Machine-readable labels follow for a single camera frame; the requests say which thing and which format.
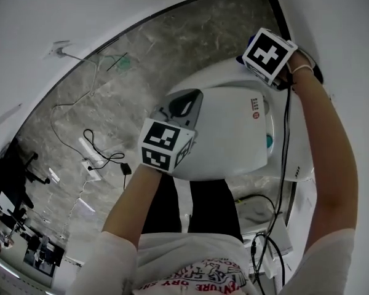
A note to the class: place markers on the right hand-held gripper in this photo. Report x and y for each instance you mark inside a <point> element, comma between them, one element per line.
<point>266,55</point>

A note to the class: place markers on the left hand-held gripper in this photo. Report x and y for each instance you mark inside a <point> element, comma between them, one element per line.
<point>160,140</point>

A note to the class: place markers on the person's left forearm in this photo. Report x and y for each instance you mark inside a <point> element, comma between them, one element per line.
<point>132,204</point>

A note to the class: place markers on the person's right forearm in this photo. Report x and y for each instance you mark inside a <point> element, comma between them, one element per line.
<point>329,152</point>

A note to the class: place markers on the person's right hand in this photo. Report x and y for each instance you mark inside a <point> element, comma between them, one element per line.
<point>303,59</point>

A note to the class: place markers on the white wristband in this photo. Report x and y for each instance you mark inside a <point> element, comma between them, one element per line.
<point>303,68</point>

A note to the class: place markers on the white power strip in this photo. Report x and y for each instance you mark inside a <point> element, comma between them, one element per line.
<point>90,169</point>

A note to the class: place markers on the person's black trousers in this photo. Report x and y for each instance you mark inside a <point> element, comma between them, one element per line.
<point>209,207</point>

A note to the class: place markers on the thin black rod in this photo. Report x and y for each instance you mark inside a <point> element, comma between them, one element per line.
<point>117,61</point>

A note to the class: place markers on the person's white printed shirt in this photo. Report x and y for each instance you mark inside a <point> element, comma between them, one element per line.
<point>184,263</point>

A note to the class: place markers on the white box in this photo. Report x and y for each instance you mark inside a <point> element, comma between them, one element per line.
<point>264,223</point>

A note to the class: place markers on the black office chair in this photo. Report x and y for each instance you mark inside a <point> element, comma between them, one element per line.
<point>15,171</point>

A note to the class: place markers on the cluttered desk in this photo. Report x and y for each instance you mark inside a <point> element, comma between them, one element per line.
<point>24,250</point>

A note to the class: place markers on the white wall socket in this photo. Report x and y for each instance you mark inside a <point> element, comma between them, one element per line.
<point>59,49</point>

